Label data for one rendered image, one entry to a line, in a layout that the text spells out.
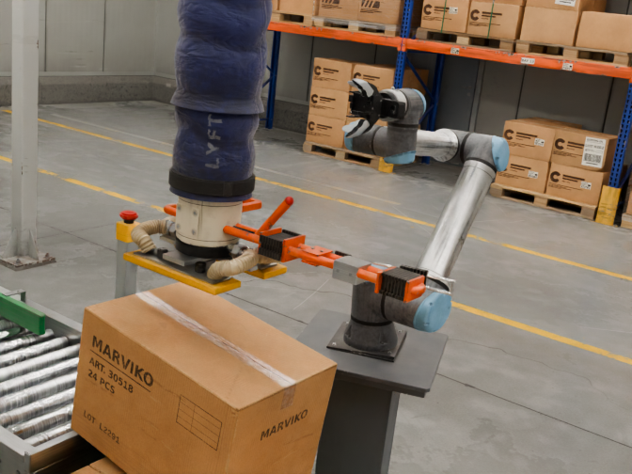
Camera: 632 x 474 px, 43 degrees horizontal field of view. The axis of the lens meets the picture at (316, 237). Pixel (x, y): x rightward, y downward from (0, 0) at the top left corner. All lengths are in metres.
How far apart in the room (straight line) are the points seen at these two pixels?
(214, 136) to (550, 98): 8.71
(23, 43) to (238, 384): 3.79
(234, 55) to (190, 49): 0.11
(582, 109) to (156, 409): 8.73
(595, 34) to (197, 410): 7.47
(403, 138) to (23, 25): 3.54
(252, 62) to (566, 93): 8.63
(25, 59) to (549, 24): 5.63
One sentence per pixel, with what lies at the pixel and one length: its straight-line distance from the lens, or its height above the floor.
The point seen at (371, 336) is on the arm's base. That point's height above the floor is 0.82.
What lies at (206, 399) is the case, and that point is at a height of 0.92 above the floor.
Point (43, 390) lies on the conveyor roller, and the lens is 2.92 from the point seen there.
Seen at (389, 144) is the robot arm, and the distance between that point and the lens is 2.39.
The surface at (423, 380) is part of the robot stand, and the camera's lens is 2.69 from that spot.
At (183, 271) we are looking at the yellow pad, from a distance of 2.10.
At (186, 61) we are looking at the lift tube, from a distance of 2.03.
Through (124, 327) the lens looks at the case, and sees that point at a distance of 2.25.
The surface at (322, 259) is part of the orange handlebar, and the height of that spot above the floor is 1.30.
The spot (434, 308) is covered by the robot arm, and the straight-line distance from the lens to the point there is 2.64.
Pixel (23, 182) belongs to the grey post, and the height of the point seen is 0.55.
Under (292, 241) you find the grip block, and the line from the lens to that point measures 1.99.
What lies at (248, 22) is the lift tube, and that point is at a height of 1.82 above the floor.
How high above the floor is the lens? 1.88
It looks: 16 degrees down
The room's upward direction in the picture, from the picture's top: 6 degrees clockwise
